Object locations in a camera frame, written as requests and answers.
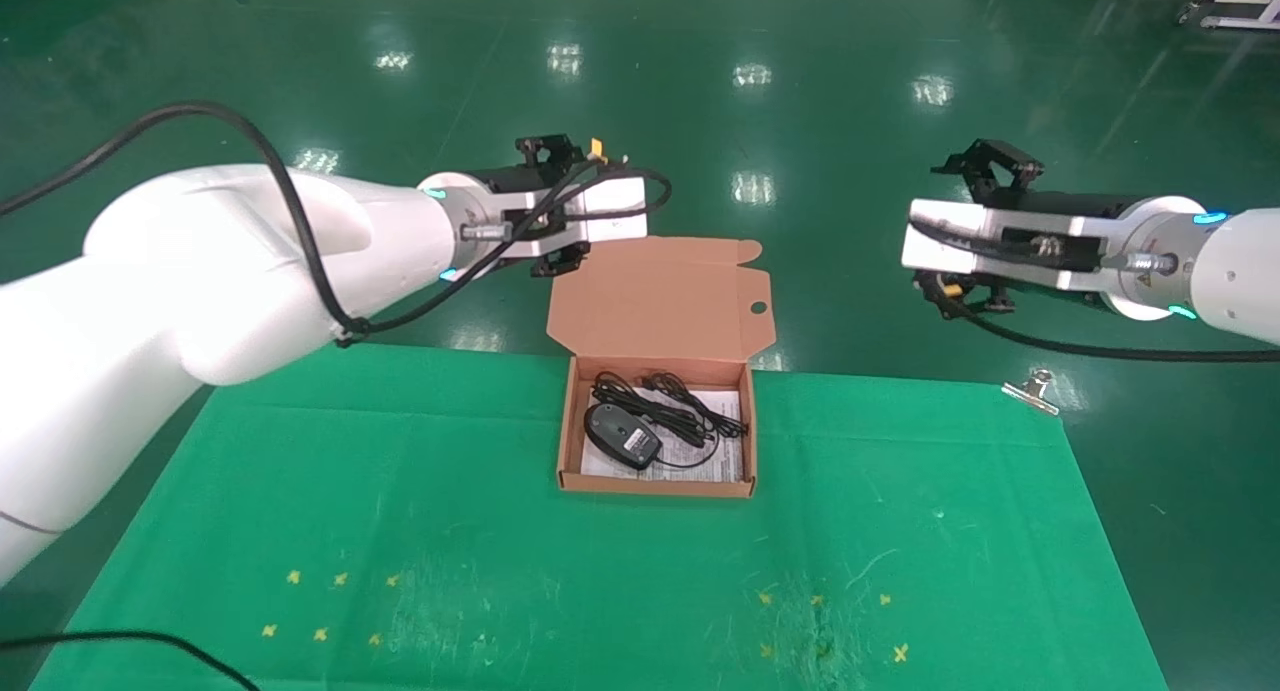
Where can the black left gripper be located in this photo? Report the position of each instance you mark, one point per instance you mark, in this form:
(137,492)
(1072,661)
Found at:
(520,181)

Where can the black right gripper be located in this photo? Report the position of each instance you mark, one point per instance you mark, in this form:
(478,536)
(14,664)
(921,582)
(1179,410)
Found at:
(1085,205)

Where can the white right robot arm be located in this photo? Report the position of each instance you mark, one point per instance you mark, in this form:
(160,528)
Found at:
(1230,271)

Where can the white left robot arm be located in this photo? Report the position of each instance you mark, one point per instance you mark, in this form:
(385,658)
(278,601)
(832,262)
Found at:
(180,291)

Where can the open brown cardboard box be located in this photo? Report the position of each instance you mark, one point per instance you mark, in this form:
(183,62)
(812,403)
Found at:
(655,301)

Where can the metal binder clip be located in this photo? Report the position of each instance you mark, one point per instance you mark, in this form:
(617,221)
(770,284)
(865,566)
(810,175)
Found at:
(1032,393)

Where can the printed white paper sheet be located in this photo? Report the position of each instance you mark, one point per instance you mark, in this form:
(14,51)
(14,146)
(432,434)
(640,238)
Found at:
(730,456)

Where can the green table cloth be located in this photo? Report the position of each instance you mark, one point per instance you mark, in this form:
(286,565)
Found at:
(500,571)

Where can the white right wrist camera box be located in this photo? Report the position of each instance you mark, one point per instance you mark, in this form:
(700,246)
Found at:
(960,241)

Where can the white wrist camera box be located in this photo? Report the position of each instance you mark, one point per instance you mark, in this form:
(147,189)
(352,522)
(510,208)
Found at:
(960,241)
(610,211)

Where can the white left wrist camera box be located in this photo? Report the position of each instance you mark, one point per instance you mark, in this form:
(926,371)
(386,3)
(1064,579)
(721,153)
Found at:
(610,211)

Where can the white table frame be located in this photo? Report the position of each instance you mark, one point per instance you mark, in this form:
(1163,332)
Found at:
(1235,11)

